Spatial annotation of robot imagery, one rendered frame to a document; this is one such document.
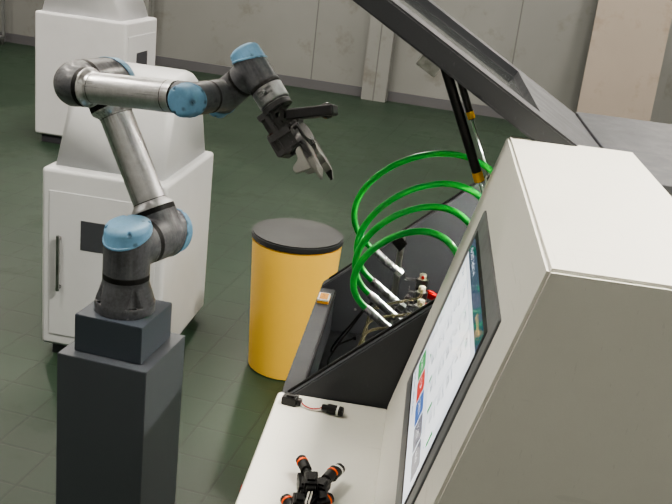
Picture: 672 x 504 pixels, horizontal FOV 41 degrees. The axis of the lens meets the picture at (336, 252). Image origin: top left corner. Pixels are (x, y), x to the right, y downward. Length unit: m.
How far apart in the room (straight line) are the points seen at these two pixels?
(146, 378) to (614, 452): 1.43
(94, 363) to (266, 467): 0.83
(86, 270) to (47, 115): 3.87
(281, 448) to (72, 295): 2.41
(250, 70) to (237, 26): 9.52
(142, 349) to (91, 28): 5.27
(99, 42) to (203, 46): 4.57
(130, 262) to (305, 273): 1.59
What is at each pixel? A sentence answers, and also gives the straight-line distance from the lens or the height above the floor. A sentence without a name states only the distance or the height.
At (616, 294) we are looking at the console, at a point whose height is 1.53.
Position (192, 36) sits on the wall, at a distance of 11.84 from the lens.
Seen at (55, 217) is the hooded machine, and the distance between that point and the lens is 3.86.
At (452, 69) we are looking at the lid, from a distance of 1.59.
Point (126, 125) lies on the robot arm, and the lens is 2.37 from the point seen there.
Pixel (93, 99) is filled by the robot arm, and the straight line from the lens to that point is 2.24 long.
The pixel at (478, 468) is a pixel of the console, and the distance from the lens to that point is 1.05.
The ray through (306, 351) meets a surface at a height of 0.95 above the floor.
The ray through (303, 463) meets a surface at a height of 1.01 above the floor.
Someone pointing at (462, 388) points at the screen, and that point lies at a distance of 1.13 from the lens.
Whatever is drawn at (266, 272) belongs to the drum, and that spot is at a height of 0.49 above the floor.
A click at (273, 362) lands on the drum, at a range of 3.93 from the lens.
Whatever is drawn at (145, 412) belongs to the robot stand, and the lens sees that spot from 2.31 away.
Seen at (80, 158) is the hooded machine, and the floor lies 0.88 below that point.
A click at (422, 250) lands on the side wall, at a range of 2.38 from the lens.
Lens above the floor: 1.85
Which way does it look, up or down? 19 degrees down
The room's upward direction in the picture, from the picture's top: 7 degrees clockwise
